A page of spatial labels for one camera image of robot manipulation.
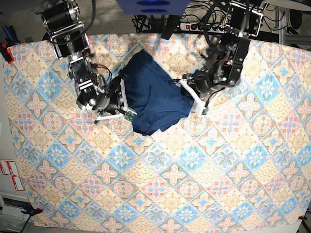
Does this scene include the black red table clamp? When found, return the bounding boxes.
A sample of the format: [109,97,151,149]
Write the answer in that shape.
[0,42,14,64]

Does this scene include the black round speaker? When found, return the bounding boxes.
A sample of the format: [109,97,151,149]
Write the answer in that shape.
[289,11,303,30]

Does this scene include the blue handled clamp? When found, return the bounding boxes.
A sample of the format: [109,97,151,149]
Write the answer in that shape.
[2,25,21,46]

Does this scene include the black stand post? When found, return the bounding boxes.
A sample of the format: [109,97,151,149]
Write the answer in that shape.
[161,15,182,40]

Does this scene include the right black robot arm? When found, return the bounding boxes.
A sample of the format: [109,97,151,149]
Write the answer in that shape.
[33,0,136,123]

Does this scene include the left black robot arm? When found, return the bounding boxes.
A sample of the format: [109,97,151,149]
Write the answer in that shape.
[174,0,267,115]

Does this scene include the black orange clamp lower-right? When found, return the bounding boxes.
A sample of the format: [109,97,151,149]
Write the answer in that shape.
[298,216,308,220]

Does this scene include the blue box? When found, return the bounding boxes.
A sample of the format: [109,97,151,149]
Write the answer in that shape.
[117,0,190,15]

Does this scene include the white power strip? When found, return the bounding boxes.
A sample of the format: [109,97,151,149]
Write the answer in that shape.
[179,22,225,33]

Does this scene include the aluminium frame profile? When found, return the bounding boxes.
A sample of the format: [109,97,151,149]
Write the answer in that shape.
[276,10,311,46]

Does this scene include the black cable bundle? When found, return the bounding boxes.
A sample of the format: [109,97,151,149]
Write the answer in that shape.
[132,14,168,33]

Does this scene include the patterned tablecloth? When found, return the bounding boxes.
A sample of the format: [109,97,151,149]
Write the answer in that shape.
[3,40,311,233]

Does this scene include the blue long-sleeve T-shirt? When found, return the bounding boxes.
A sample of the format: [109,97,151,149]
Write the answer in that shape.
[120,50,194,136]

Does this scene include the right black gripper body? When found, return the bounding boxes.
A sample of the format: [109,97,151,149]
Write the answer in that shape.
[96,76,126,116]

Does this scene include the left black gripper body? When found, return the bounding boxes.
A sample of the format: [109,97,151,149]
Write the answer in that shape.
[182,69,226,101]

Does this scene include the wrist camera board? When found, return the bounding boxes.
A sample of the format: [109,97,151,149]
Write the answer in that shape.
[124,112,135,122]
[202,108,208,116]

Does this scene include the white red labels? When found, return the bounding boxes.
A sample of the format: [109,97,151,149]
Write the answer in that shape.
[0,160,24,191]

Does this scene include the black orange clamp lower-left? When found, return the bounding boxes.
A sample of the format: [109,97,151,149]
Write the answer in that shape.
[21,207,43,216]

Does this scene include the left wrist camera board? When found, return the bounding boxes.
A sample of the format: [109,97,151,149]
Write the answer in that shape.
[202,108,208,116]

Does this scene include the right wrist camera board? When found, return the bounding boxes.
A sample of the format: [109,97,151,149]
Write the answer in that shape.
[124,112,135,122]

